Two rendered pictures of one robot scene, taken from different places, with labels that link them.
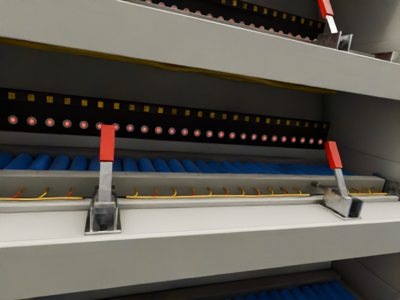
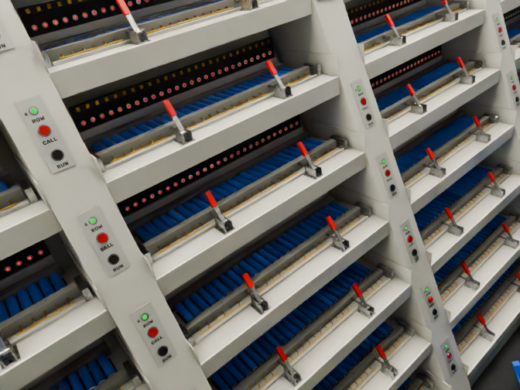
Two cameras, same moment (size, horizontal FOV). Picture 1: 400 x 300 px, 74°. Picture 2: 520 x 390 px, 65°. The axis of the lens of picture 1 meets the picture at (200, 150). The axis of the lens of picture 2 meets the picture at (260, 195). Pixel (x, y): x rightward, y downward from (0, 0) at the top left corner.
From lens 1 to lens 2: 0.65 m
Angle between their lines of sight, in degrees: 22
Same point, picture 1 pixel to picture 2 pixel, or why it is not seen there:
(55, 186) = (193, 224)
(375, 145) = (327, 118)
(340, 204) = (312, 172)
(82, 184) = (203, 219)
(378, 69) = (309, 94)
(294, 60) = (268, 118)
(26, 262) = (213, 251)
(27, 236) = (208, 244)
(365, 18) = (295, 33)
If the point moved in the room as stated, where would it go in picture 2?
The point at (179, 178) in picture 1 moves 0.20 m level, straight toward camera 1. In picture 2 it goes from (238, 196) to (265, 209)
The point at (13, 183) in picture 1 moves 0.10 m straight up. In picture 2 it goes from (179, 231) to (159, 188)
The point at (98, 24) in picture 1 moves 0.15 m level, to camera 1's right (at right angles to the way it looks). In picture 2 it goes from (189, 156) to (258, 126)
